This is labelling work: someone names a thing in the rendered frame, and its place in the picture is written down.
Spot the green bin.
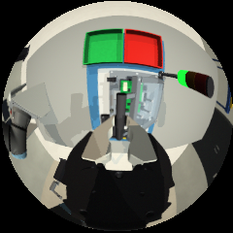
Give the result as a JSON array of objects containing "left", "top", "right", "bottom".
[{"left": 83, "top": 28, "right": 123, "bottom": 65}]

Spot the green circuit board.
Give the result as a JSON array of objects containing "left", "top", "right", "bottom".
[{"left": 120, "top": 81, "right": 132, "bottom": 112}]

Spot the red bin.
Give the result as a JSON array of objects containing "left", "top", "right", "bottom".
[{"left": 124, "top": 29, "right": 163, "bottom": 69}]

